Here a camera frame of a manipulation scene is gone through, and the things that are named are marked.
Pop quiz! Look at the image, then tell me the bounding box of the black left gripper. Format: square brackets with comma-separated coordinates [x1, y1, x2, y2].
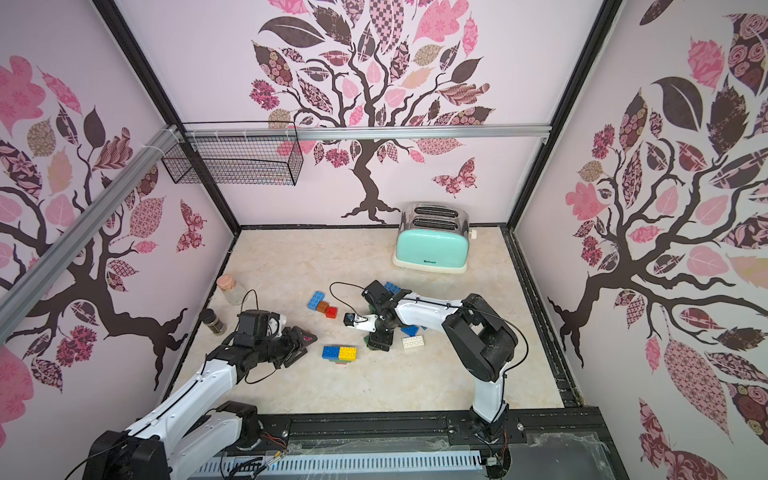
[258, 326, 320, 369]

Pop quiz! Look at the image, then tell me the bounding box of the yellow small brick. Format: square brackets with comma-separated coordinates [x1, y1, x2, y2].
[338, 347, 357, 362]

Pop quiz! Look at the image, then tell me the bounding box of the blue long brick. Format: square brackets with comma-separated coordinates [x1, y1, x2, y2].
[322, 345, 341, 361]

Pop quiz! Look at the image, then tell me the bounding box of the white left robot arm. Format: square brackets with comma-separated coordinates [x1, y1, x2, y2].
[83, 326, 317, 479]

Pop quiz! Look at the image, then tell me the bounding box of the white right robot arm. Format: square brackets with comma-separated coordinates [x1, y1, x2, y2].
[344, 281, 520, 425]

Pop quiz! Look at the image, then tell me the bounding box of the dark blue square brick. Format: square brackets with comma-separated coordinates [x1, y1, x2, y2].
[401, 326, 419, 337]

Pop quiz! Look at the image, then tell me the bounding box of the white brick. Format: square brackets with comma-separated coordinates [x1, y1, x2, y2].
[402, 335, 425, 350]

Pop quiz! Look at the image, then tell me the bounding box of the dark spice bottle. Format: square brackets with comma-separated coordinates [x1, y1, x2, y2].
[199, 308, 227, 335]

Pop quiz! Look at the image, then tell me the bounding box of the pink lidded glass jar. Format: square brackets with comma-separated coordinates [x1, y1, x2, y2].
[216, 274, 247, 306]

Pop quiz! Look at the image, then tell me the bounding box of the small light blue brick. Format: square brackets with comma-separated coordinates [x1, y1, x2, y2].
[307, 291, 325, 311]

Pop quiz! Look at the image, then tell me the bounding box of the mint green Belinee toaster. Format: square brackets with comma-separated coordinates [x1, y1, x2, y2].
[392, 202, 470, 274]

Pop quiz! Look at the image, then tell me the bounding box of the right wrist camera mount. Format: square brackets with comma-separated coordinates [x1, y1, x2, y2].
[343, 313, 378, 333]

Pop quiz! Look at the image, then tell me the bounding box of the black camera cable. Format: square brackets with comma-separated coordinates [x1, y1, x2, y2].
[328, 281, 367, 313]

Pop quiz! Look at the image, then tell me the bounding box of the white slotted cable duct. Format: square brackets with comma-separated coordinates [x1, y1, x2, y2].
[192, 451, 485, 479]

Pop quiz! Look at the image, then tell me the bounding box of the black wire basket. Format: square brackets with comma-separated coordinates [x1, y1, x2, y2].
[162, 120, 304, 186]

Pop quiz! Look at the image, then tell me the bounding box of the aluminium rail back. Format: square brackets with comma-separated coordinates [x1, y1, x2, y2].
[297, 124, 552, 141]

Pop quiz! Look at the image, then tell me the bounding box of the aluminium rail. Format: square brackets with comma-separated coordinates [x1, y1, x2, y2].
[1, 125, 180, 341]
[297, 124, 552, 141]

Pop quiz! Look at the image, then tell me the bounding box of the aluminium rail left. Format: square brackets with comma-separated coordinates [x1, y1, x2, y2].
[1, 125, 180, 341]

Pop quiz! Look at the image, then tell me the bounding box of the black enclosure corner post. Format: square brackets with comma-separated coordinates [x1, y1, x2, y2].
[506, 0, 624, 232]

